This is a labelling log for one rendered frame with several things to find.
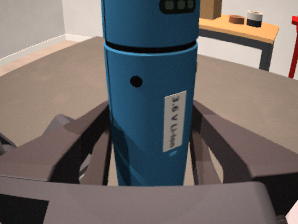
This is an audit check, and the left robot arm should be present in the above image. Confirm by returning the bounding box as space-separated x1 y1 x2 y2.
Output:
0 114 92 182

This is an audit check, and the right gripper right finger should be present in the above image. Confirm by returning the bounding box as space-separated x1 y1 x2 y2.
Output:
189 100 298 217

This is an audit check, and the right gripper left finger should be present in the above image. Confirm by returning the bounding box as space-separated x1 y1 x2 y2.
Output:
0 100 112 186

